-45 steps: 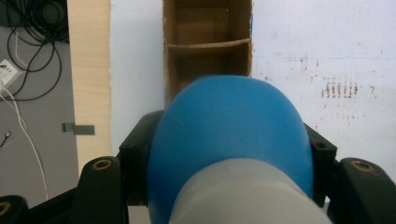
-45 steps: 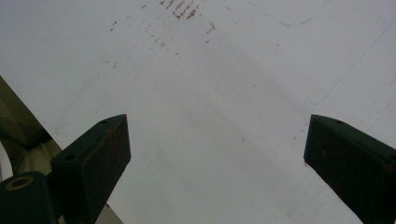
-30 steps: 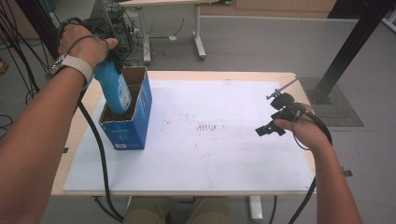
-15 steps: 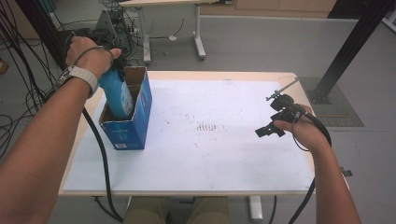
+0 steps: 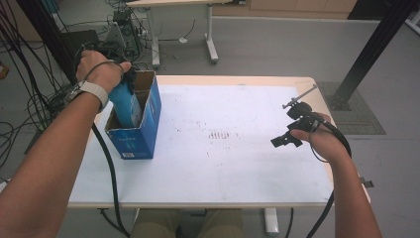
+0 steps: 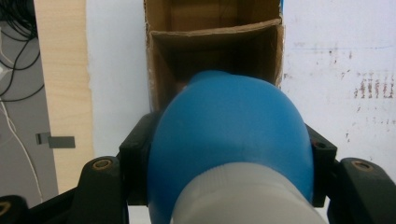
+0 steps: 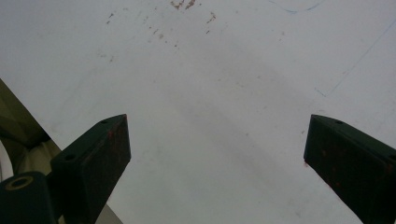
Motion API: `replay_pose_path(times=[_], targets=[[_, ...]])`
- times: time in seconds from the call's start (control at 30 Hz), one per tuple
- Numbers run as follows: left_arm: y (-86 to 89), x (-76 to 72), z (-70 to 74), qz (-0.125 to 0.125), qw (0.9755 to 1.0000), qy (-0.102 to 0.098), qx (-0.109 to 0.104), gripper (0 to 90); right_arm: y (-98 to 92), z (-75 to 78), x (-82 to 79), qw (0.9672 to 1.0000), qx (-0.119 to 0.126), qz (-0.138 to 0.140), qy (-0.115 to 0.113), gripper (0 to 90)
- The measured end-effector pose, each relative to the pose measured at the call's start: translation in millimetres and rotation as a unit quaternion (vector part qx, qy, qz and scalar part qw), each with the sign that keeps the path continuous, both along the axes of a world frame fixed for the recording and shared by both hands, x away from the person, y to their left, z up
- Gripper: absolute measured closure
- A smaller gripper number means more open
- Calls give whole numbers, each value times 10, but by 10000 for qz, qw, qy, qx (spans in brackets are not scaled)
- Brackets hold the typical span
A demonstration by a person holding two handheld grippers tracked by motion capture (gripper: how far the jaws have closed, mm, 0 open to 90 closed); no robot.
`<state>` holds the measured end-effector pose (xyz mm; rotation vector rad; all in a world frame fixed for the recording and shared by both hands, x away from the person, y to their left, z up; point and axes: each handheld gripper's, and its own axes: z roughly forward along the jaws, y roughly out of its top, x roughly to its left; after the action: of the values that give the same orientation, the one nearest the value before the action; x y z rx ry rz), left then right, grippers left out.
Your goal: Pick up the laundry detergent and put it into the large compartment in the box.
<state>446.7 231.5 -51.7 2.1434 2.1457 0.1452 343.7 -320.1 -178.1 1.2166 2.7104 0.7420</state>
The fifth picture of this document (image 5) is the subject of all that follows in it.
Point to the person's right hand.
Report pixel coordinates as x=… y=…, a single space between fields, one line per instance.
x=325 y=142

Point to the dark grey floor mat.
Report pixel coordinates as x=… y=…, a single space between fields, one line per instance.
x=366 y=119

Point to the person's leg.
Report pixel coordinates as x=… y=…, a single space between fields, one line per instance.
x=221 y=224
x=155 y=224

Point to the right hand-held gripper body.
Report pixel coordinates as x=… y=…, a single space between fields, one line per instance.
x=302 y=115

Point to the black computer tower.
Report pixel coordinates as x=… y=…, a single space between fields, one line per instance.
x=130 y=33

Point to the grey metal clamp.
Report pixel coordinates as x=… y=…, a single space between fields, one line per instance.
x=366 y=182

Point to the black equipment case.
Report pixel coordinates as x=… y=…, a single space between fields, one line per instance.
x=79 y=41

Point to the person's right leg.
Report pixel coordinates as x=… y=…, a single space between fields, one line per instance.
x=221 y=224

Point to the white table leg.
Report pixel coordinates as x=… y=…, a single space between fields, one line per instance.
x=271 y=222

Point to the person's left hand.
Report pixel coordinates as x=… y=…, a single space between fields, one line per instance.
x=99 y=72

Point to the person's left leg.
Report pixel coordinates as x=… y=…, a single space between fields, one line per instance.
x=155 y=224

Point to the black metal post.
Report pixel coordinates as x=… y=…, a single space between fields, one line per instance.
x=373 y=46
x=49 y=36

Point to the blue bottle with white cap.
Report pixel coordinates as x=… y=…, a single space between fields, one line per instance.
x=127 y=105

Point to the white background desk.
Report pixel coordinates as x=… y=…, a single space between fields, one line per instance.
x=209 y=33

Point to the blue cardboard box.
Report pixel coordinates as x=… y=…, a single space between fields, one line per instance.
x=142 y=139

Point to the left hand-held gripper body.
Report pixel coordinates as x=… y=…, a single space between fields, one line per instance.
x=115 y=38

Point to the white power plug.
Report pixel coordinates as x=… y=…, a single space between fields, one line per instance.
x=183 y=40

